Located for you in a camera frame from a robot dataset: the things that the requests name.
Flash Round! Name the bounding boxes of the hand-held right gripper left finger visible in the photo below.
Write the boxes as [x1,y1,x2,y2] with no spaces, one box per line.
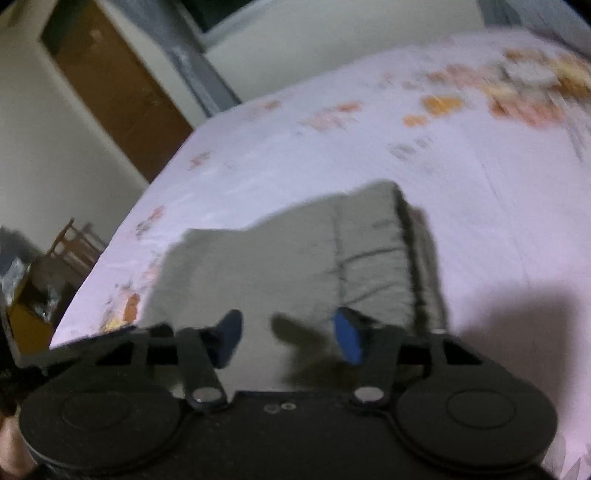
[95,308,244,412]

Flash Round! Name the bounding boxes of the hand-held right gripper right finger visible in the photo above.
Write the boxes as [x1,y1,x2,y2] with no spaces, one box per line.
[333,306,486,409]

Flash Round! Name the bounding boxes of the grey pants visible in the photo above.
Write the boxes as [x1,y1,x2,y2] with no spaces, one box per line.
[139,181,450,393]

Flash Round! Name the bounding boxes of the wooden chair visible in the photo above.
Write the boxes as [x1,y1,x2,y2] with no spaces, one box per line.
[44,218,109,282]

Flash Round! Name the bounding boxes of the yellow cardboard box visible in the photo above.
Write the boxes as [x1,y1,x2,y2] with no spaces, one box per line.
[4,261,75,358]

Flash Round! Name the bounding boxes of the floral bed sheet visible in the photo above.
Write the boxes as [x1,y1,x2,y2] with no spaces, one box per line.
[48,25,591,480]

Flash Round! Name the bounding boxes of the brown wooden door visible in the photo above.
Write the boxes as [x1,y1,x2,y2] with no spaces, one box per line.
[41,0,195,183]

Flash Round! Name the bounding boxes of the grey curtain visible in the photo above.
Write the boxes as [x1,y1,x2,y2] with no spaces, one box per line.
[108,0,242,118]
[478,0,591,49]

